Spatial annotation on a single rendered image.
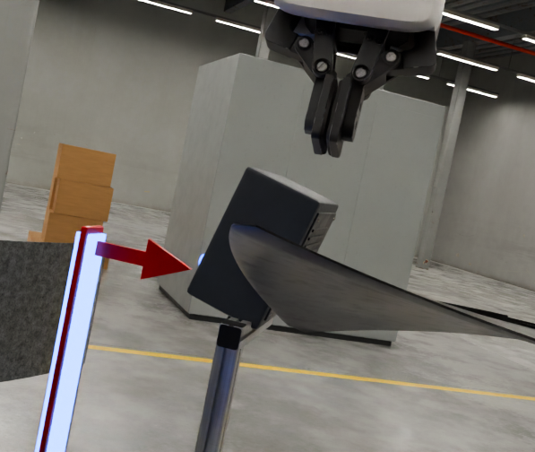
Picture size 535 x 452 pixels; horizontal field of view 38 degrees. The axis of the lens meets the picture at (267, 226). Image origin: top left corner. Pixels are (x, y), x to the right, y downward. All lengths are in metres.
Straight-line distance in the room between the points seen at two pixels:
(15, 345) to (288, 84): 4.69
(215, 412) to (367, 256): 6.04
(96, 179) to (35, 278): 6.13
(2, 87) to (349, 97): 4.13
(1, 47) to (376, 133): 3.56
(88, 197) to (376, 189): 3.13
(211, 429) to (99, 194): 7.44
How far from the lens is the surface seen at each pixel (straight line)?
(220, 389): 1.00
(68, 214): 8.39
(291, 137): 6.64
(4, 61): 4.56
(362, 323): 0.52
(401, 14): 0.47
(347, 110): 0.47
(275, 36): 0.50
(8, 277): 2.23
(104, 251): 0.46
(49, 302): 2.36
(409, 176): 7.12
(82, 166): 8.36
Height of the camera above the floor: 1.24
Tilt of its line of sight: 3 degrees down
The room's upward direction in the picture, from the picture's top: 11 degrees clockwise
